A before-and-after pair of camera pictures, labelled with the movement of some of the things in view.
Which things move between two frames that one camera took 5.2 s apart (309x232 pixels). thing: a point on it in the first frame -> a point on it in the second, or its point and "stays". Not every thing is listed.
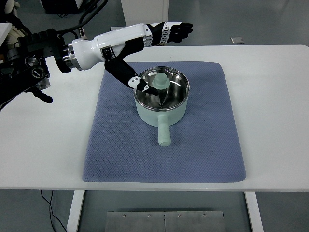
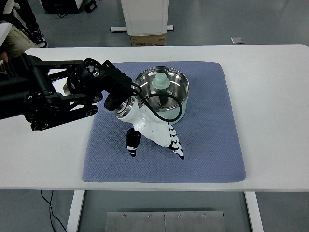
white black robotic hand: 113,47 -> 146,123
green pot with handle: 172,85 stays
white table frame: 253,210 stays
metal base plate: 165,221 stays
